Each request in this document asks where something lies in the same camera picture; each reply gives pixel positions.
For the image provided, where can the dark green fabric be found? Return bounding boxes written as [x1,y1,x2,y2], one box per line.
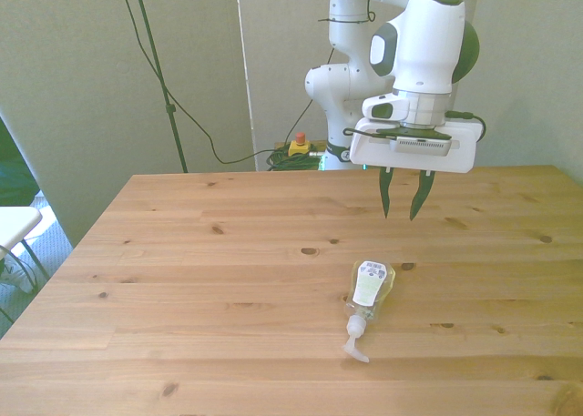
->
[0,115,41,208]

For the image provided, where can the yellow emergency stop button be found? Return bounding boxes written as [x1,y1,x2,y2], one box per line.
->
[288,132,312,158]

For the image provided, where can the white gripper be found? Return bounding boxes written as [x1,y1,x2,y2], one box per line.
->
[349,117,485,222]

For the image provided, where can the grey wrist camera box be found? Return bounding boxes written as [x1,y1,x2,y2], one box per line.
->
[388,133,454,157]

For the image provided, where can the clear sanitizer pump bottle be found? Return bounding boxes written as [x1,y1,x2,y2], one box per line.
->
[341,259,397,365]

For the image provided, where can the coiled green cable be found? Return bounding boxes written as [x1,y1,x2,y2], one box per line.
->
[266,147,325,172]

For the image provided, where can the thin black camera cable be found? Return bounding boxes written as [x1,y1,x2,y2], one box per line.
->
[112,0,316,166]

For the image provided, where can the black camera stand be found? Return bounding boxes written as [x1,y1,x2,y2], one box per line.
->
[128,0,189,174]

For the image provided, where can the white wall trim strip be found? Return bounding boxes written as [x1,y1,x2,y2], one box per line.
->
[233,0,258,172]

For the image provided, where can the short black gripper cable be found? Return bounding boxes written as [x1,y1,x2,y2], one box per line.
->
[445,109,487,143]

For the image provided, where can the white folding table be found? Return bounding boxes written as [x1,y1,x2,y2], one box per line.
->
[0,205,52,326]

